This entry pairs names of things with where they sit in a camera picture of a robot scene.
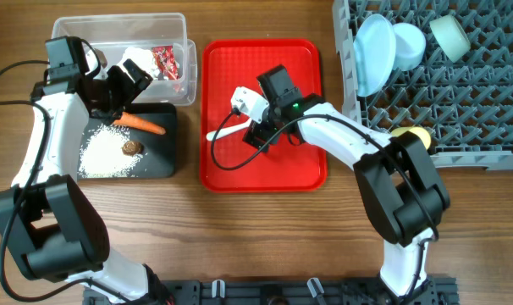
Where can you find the yellow plastic cup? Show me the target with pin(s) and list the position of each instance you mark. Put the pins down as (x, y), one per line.
(420, 132)

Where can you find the black plastic tray bin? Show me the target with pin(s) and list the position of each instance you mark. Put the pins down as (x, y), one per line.
(159, 152)

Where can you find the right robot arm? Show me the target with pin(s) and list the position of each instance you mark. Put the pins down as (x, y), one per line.
(402, 192)

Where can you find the brown walnut shell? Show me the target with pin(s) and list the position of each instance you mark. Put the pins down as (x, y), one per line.
(131, 148)

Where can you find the white plastic spoon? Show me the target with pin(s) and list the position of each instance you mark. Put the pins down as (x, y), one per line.
(226, 131)

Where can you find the small light blue bowl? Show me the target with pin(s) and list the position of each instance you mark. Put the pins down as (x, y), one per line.
(410, 46)

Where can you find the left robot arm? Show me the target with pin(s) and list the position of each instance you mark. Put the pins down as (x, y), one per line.
(47, 225)

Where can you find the large light blue plate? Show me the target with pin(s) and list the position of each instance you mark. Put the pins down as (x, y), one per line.
(375, 48)

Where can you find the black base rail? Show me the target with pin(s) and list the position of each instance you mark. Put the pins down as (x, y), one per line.
(435, 290)

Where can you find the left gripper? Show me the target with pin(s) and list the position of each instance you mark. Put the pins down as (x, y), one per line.
(128, 87)

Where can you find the red snack wrapper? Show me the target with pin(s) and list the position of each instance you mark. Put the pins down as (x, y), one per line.
(166, 62)

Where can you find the green bowl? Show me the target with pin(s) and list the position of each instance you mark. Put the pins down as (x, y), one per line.
(451, 37)

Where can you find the red serving tray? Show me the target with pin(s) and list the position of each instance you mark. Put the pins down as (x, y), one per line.
(227, 64)

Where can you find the clear plastic bin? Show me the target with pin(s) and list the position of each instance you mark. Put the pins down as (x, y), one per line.
(112, 34)

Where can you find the orange carrot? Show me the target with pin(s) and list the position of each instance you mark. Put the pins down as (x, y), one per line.
(136, 122)

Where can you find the white rice pile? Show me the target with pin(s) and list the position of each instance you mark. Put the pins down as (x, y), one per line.
(101, 155)

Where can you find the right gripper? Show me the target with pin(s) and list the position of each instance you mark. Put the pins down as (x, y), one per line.
(250, 135)

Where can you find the grey dishwasher rack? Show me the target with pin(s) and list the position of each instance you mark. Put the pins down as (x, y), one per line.
(466, 106)

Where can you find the white tissue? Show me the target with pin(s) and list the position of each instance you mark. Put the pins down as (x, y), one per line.
(143, 58)

